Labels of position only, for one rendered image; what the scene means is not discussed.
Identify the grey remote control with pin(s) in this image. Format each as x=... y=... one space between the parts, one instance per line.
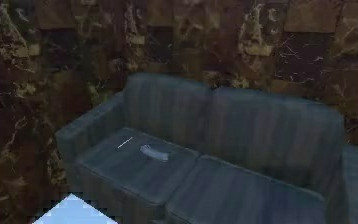
x=154 y=153

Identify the thin white pencil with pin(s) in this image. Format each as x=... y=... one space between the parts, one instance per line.
x=125 y=142

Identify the dark blue-grey sofa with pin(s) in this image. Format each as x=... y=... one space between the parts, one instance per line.
x=240 y=160

